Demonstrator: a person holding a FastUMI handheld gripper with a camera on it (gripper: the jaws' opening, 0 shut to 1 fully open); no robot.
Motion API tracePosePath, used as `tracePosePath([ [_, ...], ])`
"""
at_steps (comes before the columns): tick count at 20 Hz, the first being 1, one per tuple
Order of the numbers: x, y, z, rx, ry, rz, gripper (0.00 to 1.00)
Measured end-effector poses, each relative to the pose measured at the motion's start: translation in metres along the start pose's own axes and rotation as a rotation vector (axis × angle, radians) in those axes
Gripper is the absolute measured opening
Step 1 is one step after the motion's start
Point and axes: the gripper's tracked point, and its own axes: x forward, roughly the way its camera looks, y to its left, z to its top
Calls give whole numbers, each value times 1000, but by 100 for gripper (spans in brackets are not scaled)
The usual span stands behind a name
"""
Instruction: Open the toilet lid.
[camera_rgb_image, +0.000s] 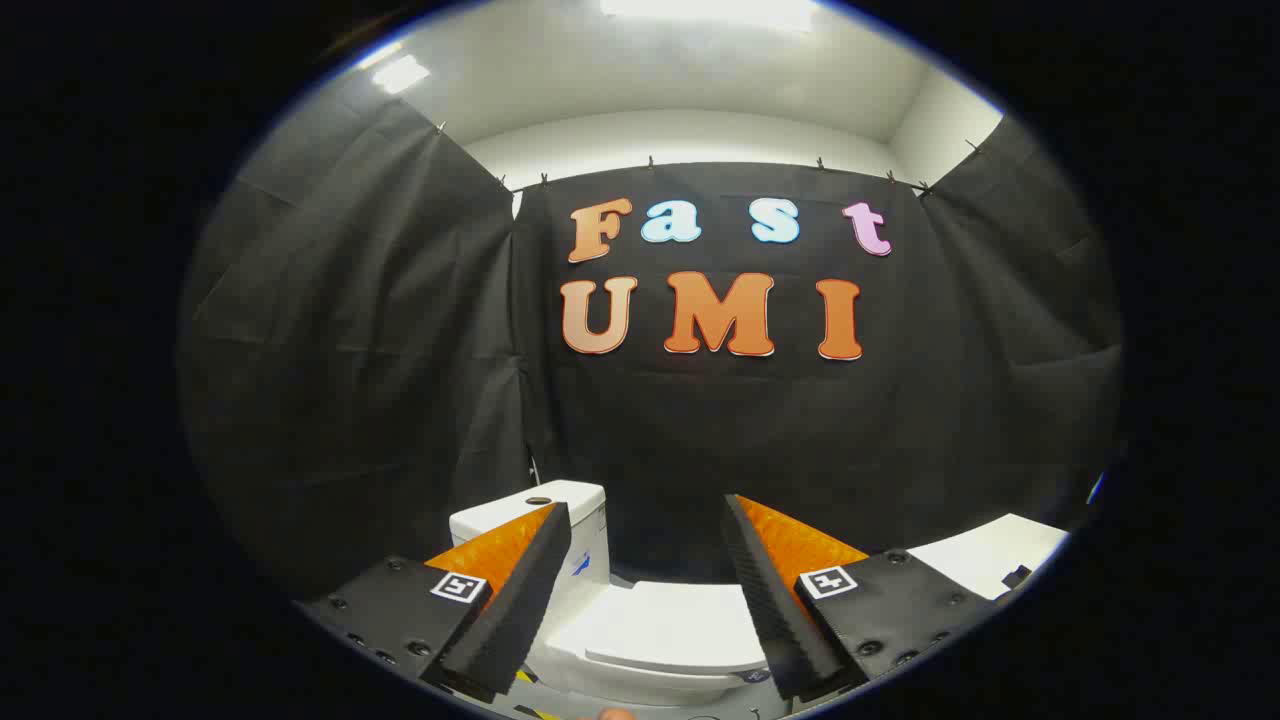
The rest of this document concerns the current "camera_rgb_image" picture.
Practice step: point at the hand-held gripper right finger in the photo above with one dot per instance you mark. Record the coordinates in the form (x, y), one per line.
(775, 610)

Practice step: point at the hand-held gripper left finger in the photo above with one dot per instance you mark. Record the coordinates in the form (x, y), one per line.
(520, 610)

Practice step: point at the white toilet lid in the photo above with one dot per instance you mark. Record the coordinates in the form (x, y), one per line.
(680, 620)

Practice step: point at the yellow black floor tape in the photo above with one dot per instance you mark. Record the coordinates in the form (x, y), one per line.
(525, 677)

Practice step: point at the black backdrop cloth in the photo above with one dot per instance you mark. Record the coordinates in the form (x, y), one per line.
(700, 450)

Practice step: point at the white drawer cabinet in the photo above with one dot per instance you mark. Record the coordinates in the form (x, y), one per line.
(990, 555)

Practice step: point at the ceiling light panel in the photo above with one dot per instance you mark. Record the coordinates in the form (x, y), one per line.
(402, 74)
(710, 10)

